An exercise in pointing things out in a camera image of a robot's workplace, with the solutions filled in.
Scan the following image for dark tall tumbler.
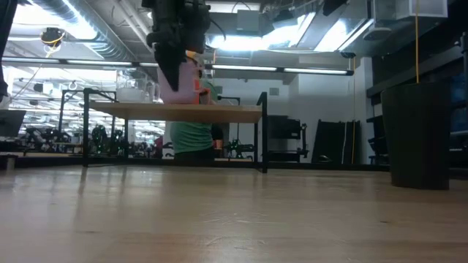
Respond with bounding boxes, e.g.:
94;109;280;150
380;82;452;191

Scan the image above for clear drinking glass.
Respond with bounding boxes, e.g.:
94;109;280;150
116;71;148;104

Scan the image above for wooden shelf with black legs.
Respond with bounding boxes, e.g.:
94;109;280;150
82;87;270;175

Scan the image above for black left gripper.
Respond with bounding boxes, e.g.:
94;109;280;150
141;0;212;93

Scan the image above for lilac plastic mug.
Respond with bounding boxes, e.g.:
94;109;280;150
156;58;201;106

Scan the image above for yellow hanging cable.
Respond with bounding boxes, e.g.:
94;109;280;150
414;0;420;84

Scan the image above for black aluminium table frame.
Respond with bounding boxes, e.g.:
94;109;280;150
14;156;390;172

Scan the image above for silver ceiling duct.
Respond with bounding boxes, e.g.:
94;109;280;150
32;0;131;62

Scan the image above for person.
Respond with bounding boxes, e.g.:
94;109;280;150
166;78;224;161

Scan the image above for black leaning panels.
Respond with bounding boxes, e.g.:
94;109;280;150
311;118;363;165

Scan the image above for black equipment cart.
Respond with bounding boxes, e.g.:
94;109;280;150
268;115;310;164

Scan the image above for black linear light fixture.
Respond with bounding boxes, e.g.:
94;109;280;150
0;56;355;77

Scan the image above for black ceiling sensor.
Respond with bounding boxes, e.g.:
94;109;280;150
39;27;67;48

